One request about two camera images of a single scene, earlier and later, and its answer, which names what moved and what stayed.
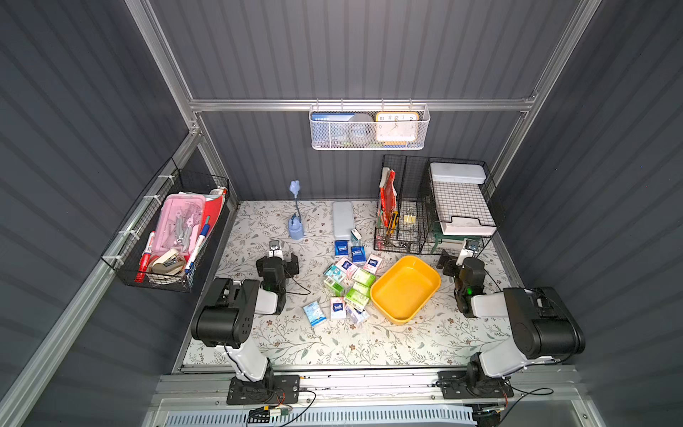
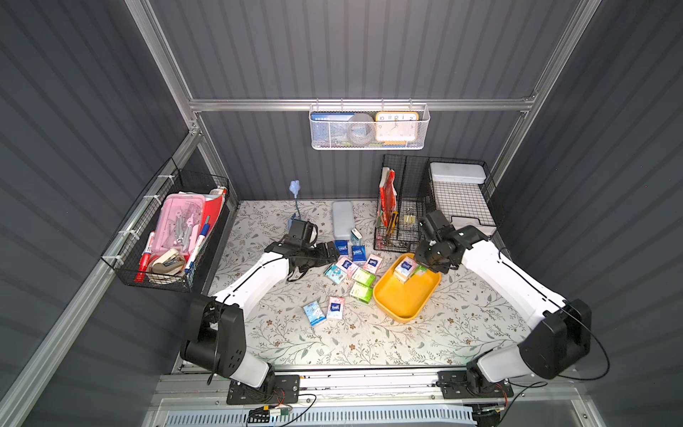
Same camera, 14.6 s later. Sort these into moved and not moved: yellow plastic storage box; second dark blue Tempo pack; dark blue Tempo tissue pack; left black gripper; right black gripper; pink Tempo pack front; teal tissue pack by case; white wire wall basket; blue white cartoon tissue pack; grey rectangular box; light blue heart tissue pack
Moved: right black gripper; blue white cartoon tissue pack; left black gripper
Not moved: second dark blue Tempo pack; light blue heart tissue pack; grey rectangular box; teal tissue pack by case; dark blue Tempo tissue pack; white wire wall basket; yellow plastic storage box; pink Tempo pack front
